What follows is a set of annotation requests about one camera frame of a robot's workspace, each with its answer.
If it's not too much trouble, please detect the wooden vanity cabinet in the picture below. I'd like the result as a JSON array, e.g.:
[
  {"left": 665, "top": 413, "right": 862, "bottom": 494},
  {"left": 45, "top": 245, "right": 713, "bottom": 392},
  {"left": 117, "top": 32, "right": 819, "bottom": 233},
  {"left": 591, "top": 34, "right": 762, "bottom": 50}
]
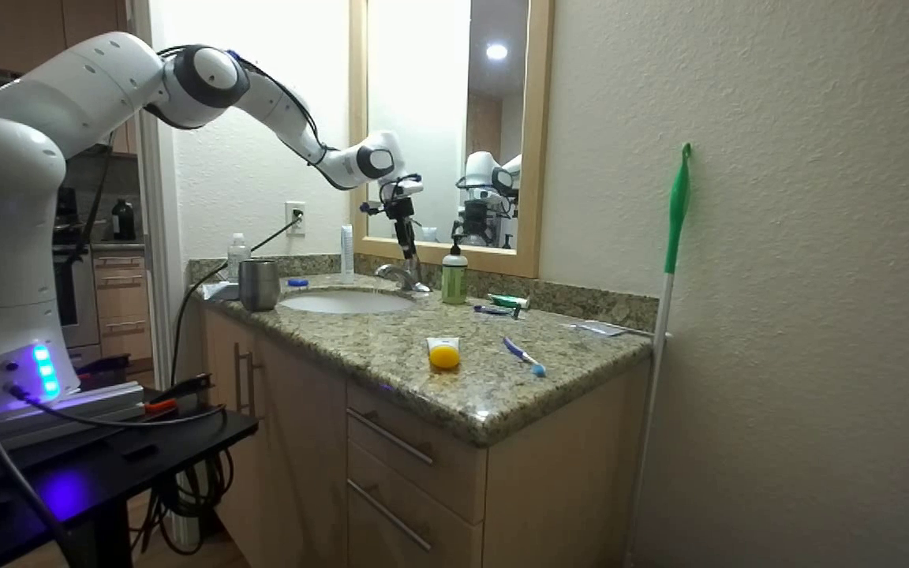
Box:
[{"left": 202, "top": 298, "right": 650, "bottom": 568}]

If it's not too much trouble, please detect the wood framed mirror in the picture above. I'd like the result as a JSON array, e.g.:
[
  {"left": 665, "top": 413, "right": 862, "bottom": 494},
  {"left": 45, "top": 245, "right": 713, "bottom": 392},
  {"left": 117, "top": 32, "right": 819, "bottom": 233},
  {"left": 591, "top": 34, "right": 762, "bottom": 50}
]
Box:
[{"left": 350, "top": 0, "right": 551, "bottom": 278}]

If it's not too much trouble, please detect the white blue lotion tube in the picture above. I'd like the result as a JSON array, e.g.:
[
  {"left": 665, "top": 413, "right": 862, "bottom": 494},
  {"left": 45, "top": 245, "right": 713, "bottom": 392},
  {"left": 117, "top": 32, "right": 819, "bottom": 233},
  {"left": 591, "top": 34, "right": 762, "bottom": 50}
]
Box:
[{"left": 336, "top": 223, "right": 352, "bottom": 278}]

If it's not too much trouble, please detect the clear solution bottle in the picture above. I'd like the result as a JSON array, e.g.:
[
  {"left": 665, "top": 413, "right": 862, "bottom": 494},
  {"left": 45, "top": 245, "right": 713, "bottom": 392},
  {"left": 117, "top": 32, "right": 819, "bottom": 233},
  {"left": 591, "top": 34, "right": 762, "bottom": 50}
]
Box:
[{"left": 227, "top": 233, "right": 248, "bottom": 286}]

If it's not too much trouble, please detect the blue toothbrush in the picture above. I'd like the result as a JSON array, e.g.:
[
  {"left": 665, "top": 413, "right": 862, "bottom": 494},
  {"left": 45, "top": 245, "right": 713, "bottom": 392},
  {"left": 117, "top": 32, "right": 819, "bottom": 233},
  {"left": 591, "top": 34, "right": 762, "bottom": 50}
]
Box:
[{"left": 500, "top": 339, "right": 549, "bottom": 379}]

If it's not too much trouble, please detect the white oval sink basin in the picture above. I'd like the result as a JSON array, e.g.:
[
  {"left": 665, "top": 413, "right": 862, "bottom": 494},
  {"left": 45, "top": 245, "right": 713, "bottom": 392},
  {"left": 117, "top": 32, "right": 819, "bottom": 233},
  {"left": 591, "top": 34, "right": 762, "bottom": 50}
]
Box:
[{"left": 282, "top": 289, "right": 413, "bottom": 317}]

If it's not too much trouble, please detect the orange handled clamp lower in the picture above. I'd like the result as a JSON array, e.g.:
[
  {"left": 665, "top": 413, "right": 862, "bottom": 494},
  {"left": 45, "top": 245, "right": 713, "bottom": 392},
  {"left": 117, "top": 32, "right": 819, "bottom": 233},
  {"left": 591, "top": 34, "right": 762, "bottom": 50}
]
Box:
[{"left": 131, "top": 397, "right": 208, "bottom": 420}]

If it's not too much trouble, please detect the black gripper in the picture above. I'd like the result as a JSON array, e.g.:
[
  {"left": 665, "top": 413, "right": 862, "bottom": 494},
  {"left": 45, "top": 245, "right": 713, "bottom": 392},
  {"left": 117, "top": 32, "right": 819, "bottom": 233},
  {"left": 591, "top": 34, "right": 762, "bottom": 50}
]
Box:
[{"left": 361, "top": 175, "right": 424, "bottom": 264}]

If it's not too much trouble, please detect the stainless steel cup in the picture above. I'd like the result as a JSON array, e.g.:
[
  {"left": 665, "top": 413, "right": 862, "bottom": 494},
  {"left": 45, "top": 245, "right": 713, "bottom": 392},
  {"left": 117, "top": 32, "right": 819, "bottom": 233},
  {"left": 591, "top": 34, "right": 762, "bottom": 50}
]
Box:
[{"left": 240, "top": 260, "right": 278, "bottom": 312}]

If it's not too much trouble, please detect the black robot cart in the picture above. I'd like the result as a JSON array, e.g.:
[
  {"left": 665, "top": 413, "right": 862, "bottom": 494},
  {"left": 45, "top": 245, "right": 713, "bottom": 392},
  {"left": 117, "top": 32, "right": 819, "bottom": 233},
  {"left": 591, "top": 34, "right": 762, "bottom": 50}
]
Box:
[{"left": 0, "top": 413, "right": 254, "bottom": 568}]

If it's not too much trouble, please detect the orange handled clamp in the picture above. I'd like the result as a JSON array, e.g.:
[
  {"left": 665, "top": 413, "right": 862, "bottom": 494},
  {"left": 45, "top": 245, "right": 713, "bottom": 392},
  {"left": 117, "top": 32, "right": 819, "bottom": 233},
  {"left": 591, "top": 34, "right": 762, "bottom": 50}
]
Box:
[
  {"left": 144, "top": 373, "right": 212, "bottom": 404},
  {"left": 131, "top": 397, "right": 208, "bottom": 420}
]

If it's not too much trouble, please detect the wall power outlet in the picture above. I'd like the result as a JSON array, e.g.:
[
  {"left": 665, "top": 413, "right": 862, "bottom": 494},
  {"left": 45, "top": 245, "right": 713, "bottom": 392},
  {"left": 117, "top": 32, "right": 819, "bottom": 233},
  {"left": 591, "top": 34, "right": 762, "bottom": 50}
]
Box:
[{"left": 283, "top": 198, "right": 305, "bottom": 236}]

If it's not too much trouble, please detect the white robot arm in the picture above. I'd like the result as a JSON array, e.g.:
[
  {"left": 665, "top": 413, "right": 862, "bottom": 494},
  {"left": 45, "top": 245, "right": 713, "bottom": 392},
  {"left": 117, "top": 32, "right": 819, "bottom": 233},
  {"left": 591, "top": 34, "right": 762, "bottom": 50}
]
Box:
[{"left": 0, "top": 32, "right": 409, "bottom": 394}]

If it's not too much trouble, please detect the chrome sink faucet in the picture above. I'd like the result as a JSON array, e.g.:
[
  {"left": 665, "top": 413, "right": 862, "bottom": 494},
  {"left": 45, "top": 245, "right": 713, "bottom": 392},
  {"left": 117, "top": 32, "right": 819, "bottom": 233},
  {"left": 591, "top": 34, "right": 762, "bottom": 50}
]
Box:
[{"left": 374, "top": 260, "right": 430, "bottom": 294}]

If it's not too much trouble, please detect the green soap dispenser bottle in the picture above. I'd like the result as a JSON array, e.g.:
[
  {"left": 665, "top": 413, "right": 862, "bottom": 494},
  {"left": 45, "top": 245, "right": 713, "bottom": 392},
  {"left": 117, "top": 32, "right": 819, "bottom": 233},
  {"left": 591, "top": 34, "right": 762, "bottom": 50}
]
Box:
[{"left": 440, "top": 239, "right": 467, "bottom": 306}]

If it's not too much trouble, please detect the black power cable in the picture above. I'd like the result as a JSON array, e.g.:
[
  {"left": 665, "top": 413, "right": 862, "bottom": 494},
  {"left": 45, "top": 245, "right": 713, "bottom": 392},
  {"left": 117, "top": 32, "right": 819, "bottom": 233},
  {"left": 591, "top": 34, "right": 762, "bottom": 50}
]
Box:
[{"left": 163, "top": 210, "right": 305, "bottom": 392}]

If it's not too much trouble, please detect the squeezed toothpaste tube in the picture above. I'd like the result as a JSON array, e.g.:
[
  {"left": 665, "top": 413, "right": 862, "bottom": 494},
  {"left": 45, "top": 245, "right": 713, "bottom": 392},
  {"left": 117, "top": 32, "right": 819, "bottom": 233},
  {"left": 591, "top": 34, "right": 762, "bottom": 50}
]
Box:
[{"left": 198, "top": 280, "right": 240, "bottom": 302}]

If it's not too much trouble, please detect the small cup with orange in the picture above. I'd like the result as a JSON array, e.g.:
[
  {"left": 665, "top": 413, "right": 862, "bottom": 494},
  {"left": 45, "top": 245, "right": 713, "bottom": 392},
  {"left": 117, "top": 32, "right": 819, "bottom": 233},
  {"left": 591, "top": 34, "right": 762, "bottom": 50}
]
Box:
[{"left": 427, "top": 339, "right": 462, "bottom": 373}]

